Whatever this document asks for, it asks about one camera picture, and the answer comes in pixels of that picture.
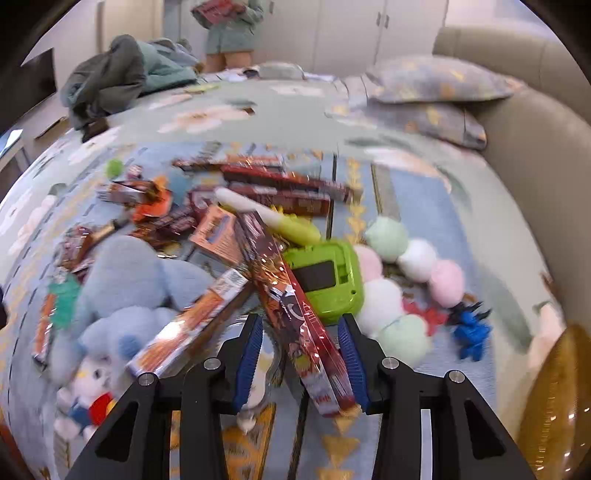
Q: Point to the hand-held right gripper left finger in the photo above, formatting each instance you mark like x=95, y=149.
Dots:
x=249, y=360

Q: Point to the white tv stand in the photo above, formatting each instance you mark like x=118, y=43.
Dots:
x=32, y=138

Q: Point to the blue patterned mat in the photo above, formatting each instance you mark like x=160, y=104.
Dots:
x=415, y=194

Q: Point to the green floral bedsheet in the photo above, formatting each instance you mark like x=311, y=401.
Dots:
x=277, y=124

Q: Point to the white and yellow toy stick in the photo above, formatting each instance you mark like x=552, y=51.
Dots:
x=277, y=219

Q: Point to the brown snack packets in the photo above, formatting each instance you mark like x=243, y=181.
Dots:
x=78, y=244

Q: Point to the blue toy figure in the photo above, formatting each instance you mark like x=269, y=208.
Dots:
x=471, y=332

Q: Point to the light blue garment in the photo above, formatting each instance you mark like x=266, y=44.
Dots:
x=168, y=64

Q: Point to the small white plush doll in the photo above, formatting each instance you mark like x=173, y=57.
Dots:
x=85, y=392

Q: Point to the light blue plush elephant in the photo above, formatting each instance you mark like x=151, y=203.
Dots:
x=124, y=281

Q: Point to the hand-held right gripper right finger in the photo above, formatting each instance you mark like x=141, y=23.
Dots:
x=351, y=364

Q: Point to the black television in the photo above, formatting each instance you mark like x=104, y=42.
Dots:
x=39, y=81

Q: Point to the pastel pom-pom plush caterpillar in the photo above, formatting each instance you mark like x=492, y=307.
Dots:
x=385, y=300

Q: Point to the large grey patterned pillow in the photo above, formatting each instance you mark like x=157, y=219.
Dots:
x=438, y=78

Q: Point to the flat grey patterned pillow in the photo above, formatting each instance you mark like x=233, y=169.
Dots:
x=429, y=122

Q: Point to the grey-green jacket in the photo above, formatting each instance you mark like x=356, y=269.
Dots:
x=111, y=74

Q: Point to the flat orange box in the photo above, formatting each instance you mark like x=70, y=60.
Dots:
x=217, y=235

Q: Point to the round yellow woven basket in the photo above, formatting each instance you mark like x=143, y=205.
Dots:
x=558, y=406

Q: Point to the green plastic toy device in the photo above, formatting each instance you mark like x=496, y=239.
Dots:
x=344, y=277

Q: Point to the red toy figure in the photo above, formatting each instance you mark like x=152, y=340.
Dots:
x=427, y=316

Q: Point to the white wardrobe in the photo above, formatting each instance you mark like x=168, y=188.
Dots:
x=346, y=32

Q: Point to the green fuzzy ball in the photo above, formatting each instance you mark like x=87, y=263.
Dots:
x=114, y=169

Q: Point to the long shiny red box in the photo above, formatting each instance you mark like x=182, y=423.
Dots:
x=286, y=295

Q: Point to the long orange box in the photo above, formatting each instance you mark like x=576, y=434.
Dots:
x=198, y=314

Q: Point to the light grey cloth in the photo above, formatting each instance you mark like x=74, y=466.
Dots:
x=279, y=70

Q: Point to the beige padded headboard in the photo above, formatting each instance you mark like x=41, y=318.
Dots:
x=531, y=138

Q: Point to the small orange box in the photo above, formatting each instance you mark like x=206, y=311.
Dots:
x=45, y=327

